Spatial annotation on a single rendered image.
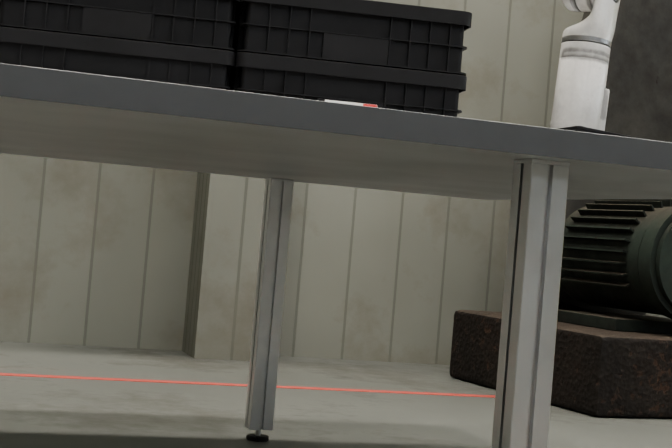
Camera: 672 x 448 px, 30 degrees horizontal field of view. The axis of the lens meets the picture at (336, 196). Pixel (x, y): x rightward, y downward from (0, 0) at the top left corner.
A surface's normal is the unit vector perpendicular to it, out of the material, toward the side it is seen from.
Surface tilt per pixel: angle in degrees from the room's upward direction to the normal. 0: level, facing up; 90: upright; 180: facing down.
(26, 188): 90
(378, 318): 90
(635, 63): 90
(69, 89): 90
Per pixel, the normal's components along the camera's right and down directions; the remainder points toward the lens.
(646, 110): 0.42, 0.00
